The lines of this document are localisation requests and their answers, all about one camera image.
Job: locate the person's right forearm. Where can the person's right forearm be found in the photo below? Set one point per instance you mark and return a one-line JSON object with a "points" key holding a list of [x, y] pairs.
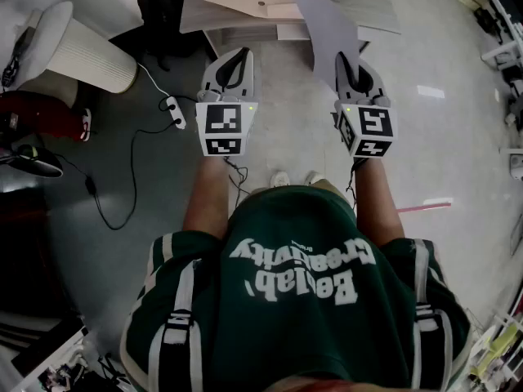
{"points": [[376, 202]]}

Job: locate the white A4 paper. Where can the white A4 paper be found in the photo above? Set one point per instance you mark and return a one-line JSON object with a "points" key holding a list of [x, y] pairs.
{"points": [[327, 35]]}

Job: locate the khaki shorts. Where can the khaki shorts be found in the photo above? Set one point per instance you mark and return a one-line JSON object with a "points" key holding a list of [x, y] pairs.
{"points": [[329, 185]]}

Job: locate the pink floor tape strip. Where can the pink floor tape strip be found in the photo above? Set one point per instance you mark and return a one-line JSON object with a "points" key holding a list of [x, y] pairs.
{"points": [[425, 207]]}

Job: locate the white metal rack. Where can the white metal rack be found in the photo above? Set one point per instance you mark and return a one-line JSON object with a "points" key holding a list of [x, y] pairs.
{"points": [[498, 51]]}

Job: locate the person's white shoe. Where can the person's white shoe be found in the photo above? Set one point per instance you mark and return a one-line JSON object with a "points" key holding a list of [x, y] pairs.
{"points": [[314, 177], [280, 179]]}

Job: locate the black device with green accent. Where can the black device with green accent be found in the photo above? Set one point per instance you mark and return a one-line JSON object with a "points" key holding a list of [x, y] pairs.
{"points": [[37, 166]]}

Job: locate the white power strip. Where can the white power strip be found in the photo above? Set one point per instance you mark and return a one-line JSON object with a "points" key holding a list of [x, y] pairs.
{"points": [[175, 112]]}

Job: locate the dark green printed t-shirt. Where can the dark green printed t-shirt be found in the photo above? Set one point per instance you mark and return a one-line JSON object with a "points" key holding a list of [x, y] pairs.
{"points": [[294, 321]]}

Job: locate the person's right white shoe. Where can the person's right white shoe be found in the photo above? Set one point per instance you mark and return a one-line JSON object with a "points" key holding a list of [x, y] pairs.
{"points": [[314, 177]]}

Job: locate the black bag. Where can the black bag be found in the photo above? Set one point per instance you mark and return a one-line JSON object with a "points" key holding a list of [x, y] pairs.
{"points": [[163, 14]]}

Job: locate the person's left white shoe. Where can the person's left white shoe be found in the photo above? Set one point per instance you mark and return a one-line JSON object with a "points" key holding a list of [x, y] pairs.
{"points": [[280, 179]]}

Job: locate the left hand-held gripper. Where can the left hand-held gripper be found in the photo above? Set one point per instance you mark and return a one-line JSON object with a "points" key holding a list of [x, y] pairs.
{"points": [[226, 125]]}

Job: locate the person's left forearm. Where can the person's left forearm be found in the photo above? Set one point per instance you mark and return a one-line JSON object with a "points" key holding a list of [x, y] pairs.
{"points": [[208, 194]]}

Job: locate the white cluttered side table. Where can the white cluttered side table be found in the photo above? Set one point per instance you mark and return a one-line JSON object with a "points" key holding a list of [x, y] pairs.
{"points": [[53, 366]]}

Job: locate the white shelf with colourful items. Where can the white shelf with colourful items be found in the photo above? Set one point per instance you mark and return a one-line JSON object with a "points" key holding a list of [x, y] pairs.
{"points": [[494, 349]]}

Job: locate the red cylinder with white label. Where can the red cylinder with white label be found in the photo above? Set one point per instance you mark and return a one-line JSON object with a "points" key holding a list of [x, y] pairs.
{"points": [[41, 114]]}

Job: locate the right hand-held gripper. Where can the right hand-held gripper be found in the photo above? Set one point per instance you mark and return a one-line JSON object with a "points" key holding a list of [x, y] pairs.
{"points": [[374, 127]]}

